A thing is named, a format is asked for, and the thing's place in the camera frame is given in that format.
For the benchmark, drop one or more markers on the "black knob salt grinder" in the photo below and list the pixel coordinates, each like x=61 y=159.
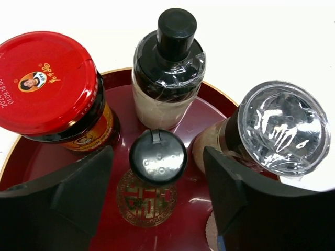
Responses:
x=168 y=67

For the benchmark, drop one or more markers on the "red lid sauce jar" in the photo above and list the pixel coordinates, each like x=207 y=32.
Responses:
x=52 y=92

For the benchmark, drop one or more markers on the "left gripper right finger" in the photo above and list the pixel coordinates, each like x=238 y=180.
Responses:
x=254 y=212

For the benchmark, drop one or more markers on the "black lid spice bottle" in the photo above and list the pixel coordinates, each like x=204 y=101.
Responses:
x=158 y=157

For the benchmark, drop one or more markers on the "blue label silver cap bottle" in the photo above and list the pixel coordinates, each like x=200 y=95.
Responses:
x=211 y=232

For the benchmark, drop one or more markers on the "clear cap pepper grinder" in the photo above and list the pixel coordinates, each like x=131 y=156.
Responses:
x=278 y=128

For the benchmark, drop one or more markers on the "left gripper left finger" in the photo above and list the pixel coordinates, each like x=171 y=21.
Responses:
x=60 y=210

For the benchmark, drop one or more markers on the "red round tray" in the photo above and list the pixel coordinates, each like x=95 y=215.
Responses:
x=135 y=216

